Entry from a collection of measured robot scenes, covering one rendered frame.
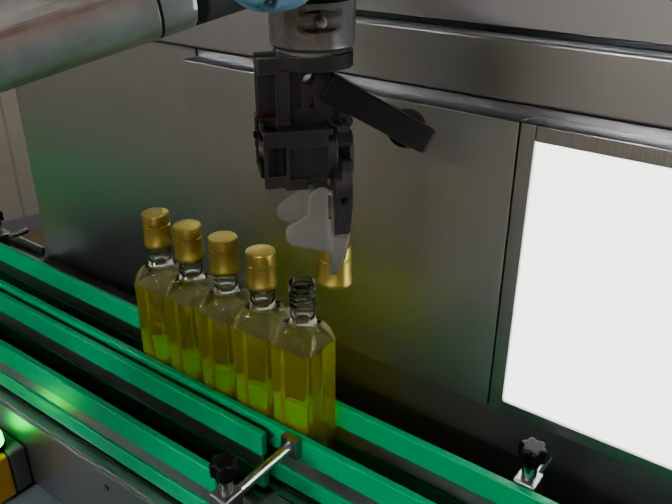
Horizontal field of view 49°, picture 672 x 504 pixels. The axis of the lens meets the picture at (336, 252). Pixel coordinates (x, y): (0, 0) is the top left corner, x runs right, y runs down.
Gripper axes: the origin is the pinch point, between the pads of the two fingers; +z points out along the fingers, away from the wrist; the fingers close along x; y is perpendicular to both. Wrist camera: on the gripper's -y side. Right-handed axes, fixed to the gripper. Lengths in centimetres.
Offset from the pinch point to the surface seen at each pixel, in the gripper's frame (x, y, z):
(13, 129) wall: -289, 90, 68
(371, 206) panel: -11.6, -6.7, 0.5
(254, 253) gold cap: -8.0, 7.4, 3.3
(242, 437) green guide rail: -3.6, 10.4, 24.8
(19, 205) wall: -287, 94, 105
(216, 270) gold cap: -11.8, 11.5, 6.9
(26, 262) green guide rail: -53, 41, 24
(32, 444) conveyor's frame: -21, 38, 36
